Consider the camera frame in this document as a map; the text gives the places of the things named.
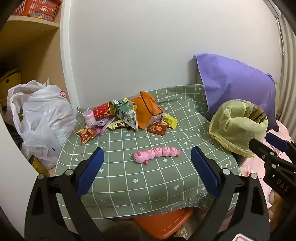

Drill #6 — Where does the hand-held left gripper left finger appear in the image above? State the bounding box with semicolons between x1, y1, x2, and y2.
24;147;105;241

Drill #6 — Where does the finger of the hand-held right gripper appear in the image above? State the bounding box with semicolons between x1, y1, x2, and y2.
248;138;278;163
265;133;296;155

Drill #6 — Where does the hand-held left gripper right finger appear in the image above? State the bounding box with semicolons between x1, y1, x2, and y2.
190;146;271;241

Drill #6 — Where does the red gold snack wrapper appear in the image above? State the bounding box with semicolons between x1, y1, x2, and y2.
76;127;97;145

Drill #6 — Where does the purple wrapper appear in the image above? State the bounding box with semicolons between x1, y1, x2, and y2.
91;117;116;127

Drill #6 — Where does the small pink bottle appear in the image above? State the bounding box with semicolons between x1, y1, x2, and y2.
83;110;96;128

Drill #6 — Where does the brown chocolate wrapper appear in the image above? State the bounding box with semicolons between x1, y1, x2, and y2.
106;120;129;131

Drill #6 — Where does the red paper cup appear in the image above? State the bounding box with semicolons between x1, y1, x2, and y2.
93;102;115;120

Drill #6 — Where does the yellow snack packet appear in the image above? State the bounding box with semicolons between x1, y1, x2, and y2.
162;113;179;129

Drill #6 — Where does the green white milk carton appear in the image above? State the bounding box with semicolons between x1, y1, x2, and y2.
113;100;139;131

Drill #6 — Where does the red brown snack wrapper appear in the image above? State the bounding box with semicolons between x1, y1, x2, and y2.
147;121;169;135

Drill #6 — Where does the yellow white snack wrapper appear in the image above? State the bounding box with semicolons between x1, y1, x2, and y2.
122;97;137;109

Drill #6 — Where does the orange bag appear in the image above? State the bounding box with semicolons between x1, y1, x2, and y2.
130;91;165;129

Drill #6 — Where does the person's right hand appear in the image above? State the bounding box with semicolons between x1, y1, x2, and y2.
268;192;284;209

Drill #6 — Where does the pink floral bedsheet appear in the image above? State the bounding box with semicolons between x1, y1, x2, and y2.
239;120;296;209

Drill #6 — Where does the green checked tablecloth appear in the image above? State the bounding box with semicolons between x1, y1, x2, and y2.
54;85;241;219

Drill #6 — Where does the pink caterpillar toy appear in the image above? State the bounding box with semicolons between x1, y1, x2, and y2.
132;146;181;166

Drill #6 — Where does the yellow can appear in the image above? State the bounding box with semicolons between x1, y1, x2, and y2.
30;156;50;178

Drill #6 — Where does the orange plastic stool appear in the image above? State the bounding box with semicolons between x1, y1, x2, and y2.
134;207;194;240

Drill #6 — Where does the striped curtain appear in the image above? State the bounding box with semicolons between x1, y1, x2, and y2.
277;14;296;126

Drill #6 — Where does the white plastic bag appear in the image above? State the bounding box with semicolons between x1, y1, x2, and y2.
6;79;78;168

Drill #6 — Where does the purple pillow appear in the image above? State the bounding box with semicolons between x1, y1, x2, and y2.
192;54;279;131

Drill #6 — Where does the white air conditioner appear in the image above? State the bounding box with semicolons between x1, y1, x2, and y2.
268;0;282;16

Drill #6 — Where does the wooden shelf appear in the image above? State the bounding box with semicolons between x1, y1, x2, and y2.
0;14;70;105

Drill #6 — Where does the red plastic basket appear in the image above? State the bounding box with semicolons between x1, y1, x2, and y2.
11;0;62;22

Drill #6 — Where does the white cord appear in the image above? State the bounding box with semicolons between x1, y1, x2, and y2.
276;16;285;56

